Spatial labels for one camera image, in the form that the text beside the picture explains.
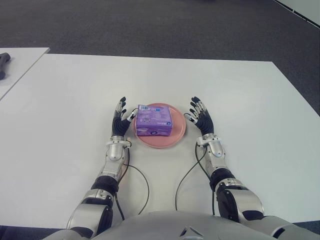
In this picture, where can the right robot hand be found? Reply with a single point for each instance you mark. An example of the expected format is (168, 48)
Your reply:
(206, 125)

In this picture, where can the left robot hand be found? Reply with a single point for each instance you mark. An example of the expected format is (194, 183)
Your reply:
(120, 126)

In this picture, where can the purple tissue paper pack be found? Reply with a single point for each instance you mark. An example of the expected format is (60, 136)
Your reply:
(153, 120)

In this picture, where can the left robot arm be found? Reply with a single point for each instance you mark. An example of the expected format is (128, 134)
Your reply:
(115, 152)

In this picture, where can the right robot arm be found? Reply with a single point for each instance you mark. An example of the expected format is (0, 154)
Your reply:
(216, 150)

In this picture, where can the pink round plate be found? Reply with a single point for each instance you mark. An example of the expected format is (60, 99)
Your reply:
(160, 142)

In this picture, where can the grey robot torso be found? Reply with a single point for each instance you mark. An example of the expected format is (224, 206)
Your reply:
(162, 225)

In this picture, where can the white side table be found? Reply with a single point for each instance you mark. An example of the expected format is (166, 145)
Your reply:
(25, 57)

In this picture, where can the black handheld tool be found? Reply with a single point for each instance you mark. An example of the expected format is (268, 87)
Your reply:
(3, 60)

